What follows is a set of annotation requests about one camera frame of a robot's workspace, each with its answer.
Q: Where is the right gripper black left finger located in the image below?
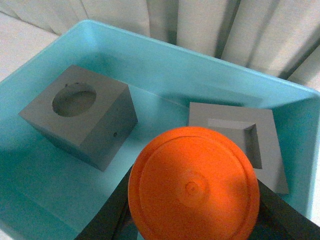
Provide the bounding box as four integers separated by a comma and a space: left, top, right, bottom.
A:
76, 168, 138, 240

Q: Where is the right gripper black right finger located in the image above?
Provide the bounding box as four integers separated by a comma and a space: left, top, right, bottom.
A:
249, 181, 320, 240

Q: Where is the orange cylinder with white numbers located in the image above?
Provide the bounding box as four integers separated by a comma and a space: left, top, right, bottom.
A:
128, 126, 260, 240

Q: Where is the gray cube with square hole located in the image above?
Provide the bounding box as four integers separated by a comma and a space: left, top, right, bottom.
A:
188, 102, 289, 195

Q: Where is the gray cube with round hole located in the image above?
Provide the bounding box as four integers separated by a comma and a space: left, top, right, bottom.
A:
19, 65, 138, 172

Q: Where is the light blue plastic box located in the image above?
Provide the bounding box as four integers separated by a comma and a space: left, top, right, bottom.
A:
0, 20, 320, 240

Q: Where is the white pleated curtain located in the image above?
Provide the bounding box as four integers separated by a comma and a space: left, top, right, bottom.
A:
0, 0, 320, 90

